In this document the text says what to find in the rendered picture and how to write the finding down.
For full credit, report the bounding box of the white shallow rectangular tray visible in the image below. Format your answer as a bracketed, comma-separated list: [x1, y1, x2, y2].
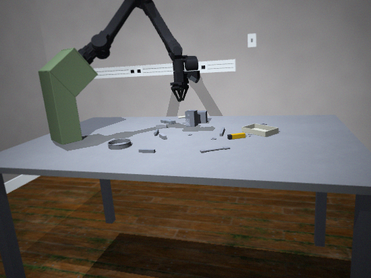
[241, 123, 279, 137]

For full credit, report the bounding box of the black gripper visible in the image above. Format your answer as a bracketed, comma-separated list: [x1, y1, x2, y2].
[170, 71, 189, 102]

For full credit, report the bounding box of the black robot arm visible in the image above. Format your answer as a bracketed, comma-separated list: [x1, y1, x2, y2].
[78, 0, 200, 83]

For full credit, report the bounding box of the yellow rectangular bar with black end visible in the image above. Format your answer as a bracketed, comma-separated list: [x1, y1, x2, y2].
[227, 133, 251, 140]

